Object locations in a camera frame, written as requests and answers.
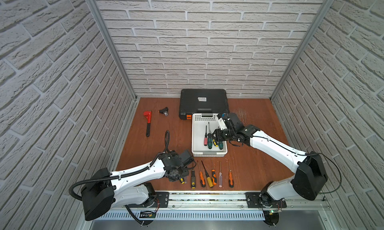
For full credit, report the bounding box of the black yellow dotted screwdriver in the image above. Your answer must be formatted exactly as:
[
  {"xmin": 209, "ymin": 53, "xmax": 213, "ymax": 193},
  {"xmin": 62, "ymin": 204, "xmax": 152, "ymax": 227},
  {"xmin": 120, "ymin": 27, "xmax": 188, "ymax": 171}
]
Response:
[{"xmin": 191, "ymin": 170, "xmax": 196, "ymax": 189}]

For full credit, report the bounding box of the orange grey screwdriver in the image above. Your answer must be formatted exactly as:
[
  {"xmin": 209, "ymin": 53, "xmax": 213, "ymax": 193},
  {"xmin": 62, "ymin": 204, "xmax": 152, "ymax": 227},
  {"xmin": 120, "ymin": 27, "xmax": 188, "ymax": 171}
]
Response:
[{"xmin": 197, "ymin": 161, "xmax": 206, "ymax": 188}]

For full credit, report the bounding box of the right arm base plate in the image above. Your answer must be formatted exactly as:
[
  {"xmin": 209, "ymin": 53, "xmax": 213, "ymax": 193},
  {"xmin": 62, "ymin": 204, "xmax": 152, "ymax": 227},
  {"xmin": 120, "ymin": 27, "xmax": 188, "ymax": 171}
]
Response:
[{"xmin": 245, "ymin": 192, "xmax": 287, "ymax": 209}]

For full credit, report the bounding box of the aluminium front rail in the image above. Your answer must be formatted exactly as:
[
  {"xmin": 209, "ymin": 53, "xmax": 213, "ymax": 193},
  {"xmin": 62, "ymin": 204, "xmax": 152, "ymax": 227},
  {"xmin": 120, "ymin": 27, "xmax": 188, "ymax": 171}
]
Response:
[{"xmin": 89, "ymin": 189, "xmax": 331, "ymax": 221}]

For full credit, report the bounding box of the green screwdriver end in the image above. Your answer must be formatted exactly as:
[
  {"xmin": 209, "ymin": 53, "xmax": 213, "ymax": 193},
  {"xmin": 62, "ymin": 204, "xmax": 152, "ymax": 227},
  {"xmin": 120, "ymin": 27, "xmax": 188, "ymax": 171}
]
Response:
[
  {"xmin": 208, "ymin": 123, "xmax": 213, "ymax": 149},
  {"xmin": 218, "ymin": 142, "xmax": 224, "ymax": 150}
]

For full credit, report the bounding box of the pink handled screwdriver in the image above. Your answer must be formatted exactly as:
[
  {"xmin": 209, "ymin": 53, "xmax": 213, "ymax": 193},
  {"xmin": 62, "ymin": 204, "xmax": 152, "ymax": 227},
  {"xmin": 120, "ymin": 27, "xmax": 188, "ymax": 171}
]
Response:
[{"xmin": 204, "ymin": 126, "xmax": 208, "ymax": 146}]

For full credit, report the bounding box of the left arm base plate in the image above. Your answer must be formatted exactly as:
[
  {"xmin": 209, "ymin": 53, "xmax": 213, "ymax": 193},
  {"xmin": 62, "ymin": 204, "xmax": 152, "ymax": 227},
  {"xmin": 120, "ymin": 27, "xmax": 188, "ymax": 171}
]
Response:
[{"xmin": 129, "ymin": 192, "xmax": 170, "ymax": 208}]

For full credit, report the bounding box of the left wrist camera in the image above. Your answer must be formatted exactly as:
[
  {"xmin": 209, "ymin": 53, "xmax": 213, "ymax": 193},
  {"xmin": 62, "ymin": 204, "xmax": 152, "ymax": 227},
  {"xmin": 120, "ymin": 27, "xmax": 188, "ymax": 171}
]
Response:
[{"xmin": 179, "ymin": 150, "xmax": 194, "ymax": 167}]

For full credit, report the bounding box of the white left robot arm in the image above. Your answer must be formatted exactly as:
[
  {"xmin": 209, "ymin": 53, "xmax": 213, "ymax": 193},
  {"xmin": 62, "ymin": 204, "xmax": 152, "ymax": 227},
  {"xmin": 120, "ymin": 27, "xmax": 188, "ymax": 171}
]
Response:
[{"xmin": 69, "ymin": 150, "xmax": 195, "ymax": 221}]

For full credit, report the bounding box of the clear handled screwdriver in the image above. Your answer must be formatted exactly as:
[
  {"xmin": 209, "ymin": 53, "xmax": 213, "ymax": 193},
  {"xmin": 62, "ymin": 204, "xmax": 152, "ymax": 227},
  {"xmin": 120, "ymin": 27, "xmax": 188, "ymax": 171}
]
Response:
[{"xmin": 219, "ymin": 161, "xmax": 223, "ymax": 188}]

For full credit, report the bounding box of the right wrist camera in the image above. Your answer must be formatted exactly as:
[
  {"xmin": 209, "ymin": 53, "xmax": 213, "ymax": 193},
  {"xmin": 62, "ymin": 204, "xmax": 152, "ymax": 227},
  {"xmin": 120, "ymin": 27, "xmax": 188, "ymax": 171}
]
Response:
[{"xmin": 218, "ymin": 113, "xmax": 244, "ymax": 132}]

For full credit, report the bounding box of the small black clamp tool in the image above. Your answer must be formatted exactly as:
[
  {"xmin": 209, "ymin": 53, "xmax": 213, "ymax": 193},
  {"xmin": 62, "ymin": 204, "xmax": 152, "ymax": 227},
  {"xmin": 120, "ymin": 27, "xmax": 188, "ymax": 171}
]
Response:
[{"xmin": 159, "ymin": 107, "xmax": 169, "ymax": 116}]

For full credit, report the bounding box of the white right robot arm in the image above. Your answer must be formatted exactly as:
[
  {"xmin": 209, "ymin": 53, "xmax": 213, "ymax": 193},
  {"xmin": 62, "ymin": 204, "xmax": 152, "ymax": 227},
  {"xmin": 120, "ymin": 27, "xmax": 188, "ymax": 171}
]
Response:
[{"xmin": 213, "ymin": 125, "xmax": 328, "ymax": 208}]

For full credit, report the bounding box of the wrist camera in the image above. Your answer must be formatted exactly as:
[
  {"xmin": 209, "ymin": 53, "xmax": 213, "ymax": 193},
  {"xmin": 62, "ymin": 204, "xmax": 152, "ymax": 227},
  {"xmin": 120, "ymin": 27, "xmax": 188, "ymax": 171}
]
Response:
[
  {"xmin": 179, "ymin": 150, "xmax": 194, "ymax": 167},
  {"xmin": 218, "ymin": 113, "xmax": 244, "ymax": 132}
]

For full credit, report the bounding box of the red pipe wrench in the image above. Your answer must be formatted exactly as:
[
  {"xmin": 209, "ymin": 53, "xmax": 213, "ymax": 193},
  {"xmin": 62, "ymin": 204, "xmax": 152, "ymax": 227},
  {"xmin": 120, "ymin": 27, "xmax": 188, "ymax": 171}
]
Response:
[{"xmin": 143, "ymin": 111, "xmax": 152, "ymax": 137}]

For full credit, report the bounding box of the yellow black handled screwdriver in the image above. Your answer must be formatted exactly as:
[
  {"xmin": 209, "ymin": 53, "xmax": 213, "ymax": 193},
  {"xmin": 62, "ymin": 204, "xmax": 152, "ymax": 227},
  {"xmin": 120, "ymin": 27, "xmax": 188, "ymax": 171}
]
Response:
[{"xmin": 202, "ymin": 162, "xmax": 214, "ymax": 188}]

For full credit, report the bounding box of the black plastic tool case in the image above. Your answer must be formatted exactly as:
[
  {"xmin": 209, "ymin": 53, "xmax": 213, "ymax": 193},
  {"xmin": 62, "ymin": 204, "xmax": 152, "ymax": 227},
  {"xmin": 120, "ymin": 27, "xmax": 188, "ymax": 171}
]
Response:
[{"xmin": 179, "ymin": 89, "xmax": 230, "ymax": 120}]

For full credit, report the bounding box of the white perforated plastic bin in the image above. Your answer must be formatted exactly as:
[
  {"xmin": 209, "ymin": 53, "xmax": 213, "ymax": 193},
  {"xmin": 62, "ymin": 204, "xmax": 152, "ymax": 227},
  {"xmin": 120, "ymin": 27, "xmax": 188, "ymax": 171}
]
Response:
[{"xmin": 192, "ymin": 113, "xmax": 228, "ymax": 158}]

